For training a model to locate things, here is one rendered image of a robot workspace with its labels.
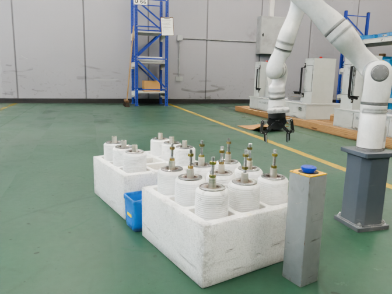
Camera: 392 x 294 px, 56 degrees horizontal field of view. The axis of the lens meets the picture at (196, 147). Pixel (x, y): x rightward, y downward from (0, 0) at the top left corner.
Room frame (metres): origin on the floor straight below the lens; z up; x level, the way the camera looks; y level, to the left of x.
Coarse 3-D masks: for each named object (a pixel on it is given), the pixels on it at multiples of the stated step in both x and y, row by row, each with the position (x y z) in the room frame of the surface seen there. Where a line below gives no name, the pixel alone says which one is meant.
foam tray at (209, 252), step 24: (144, 192) 1.20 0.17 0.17; (144, 216) 1.20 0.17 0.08; (168, 216) 1.05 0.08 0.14; (192, 216) 0.95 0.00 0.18; (240, 216) 0.96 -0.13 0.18; (264, 216) 1.00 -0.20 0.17; (168, 240) 1.05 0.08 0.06; (192, 240) 0.93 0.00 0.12; (216, 240) 0.91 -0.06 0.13; (240, 240) 0.96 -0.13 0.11; (264, 240) 1.01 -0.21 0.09; (192, 264) 0.93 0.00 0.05; (216, 264) 0.91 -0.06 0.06; (240, 264) 0.96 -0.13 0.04; (264, 264) 1.01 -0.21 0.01
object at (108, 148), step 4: (104, 144) 1.63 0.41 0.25; (108, 144) 1.62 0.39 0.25; (112, 144) 1.62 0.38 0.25; (116, 144) 1.62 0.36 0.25; (120, 144) 1.63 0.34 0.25; (104, 148) 1.63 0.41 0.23; (108, 148) 1.61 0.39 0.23; (112, 148) 1.61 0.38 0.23; (104, 152) 1.63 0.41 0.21; (108, 152) 1.61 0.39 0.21; (112, 152) 1.61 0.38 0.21; (104, 156) 1.63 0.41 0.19; (108, 156) 1.61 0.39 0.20; (112, 156) 1.61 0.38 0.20; (108, 160) 1.61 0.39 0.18; (112, 160) 1.61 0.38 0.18
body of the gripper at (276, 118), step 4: (268, 116) 1.59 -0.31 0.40; (272, 116) 1.57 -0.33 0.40; (276, 116) 1.56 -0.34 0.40; (280, 116) 1.56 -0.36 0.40; (284, 116) 1.57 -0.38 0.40; (268, 120) 1.59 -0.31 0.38; (272, 120) 1.59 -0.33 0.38; (276, 120) 1.59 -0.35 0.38; (280, 120) 1.59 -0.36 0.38; (284, 120) 1.58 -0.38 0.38; (268, 124) 1.59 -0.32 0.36; (276, 124) 1.59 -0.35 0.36; (284, 124) 1.59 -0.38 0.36; (272, 128) 1.59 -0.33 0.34; (276, 128) 1.59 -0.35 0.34; (280, 128) 1.59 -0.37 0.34
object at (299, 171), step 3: (291, 171) 0.96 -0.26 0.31; (294, 171) 0.95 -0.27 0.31; (297, 171) 0.95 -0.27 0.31; (300, 171) 0.95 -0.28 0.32; (315, 171) 0.96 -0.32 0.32; (318, 171) 0.96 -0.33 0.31; (321, 171) 0.96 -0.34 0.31; (300, 174) 0.93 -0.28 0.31; (303, 174) 0.93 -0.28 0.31; (306, 174) 0.93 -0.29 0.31; (309, 174) 0.93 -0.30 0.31; (312, 174) 0.93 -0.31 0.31; (315, 174) 0.93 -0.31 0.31; (318, 174) 0.93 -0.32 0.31; (321, 174) 0.93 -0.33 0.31; (324, 174) 0.94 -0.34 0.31
